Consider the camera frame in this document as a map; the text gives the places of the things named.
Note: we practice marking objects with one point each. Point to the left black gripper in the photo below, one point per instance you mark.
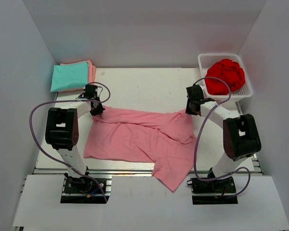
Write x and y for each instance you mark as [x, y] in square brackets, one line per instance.
[98, 111]

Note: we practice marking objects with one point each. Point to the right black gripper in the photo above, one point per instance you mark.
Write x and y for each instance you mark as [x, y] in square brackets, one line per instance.
[189, 110]

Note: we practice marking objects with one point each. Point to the pink t shirt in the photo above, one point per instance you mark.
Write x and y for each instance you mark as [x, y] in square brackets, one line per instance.
[165, 139]

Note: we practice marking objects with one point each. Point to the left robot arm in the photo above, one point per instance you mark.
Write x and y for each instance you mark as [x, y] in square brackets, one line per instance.
[62, 129]

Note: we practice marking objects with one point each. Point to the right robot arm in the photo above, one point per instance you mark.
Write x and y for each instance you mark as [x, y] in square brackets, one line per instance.
[241, 139]

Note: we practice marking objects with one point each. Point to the folded salmon t shirt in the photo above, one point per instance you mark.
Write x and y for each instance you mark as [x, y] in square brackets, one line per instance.
[91, 74]

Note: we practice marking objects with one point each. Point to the folded teal t shirt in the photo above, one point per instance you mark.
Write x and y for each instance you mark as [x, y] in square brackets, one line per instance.
[70, 76]

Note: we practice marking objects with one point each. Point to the white plastic basket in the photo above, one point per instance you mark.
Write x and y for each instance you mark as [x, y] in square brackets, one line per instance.
[207, 60]

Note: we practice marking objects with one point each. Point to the red crumpled t shirt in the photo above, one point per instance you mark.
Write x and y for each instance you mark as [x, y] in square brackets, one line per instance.
[228, 71]

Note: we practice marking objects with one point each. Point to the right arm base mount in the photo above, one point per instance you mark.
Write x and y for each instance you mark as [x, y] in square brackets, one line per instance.
[218, 192]

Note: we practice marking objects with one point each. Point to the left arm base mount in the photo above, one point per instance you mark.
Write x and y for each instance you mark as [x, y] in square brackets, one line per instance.
[85, 191]

